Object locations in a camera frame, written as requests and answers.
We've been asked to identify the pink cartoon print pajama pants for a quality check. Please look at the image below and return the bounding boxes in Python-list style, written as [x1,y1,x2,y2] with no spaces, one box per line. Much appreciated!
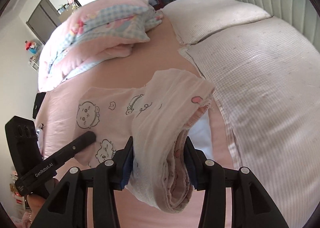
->
[128,68,214,213]

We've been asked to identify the white shelf rack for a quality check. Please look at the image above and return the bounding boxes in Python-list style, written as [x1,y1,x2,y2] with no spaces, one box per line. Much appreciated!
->
[29,53,40,72]

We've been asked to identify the beige pillow far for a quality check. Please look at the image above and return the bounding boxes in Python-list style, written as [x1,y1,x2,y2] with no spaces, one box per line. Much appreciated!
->
[162,0,271,45]

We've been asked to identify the red blue plush toy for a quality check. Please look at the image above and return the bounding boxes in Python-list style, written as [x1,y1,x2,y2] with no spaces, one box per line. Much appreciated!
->
[25,41,39,55]

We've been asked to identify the pink folded quilt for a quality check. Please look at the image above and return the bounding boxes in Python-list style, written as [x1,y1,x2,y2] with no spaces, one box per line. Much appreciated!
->
[38,0,163,92]

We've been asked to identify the beige pillow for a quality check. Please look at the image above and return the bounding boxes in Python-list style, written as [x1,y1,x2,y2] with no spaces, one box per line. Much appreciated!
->
[162,0,271,45]
[180,17,319,227]

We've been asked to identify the grey door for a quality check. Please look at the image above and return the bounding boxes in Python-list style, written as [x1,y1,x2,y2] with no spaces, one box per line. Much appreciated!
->
[26,0,74,44]

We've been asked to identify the pink cartoon print pajama top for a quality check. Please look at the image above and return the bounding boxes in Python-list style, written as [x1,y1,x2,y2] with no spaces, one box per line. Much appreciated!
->
[74,87,145,168]

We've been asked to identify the person's left hand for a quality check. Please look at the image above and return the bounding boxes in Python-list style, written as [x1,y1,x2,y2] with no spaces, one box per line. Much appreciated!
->
[27,193,46,222]

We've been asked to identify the pink bed sheet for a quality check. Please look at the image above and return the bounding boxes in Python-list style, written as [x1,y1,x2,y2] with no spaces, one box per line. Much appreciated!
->
[35,17,235,228]

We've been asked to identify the beige pillow near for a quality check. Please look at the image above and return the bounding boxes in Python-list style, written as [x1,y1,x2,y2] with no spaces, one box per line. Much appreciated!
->
[180,17,319,227]

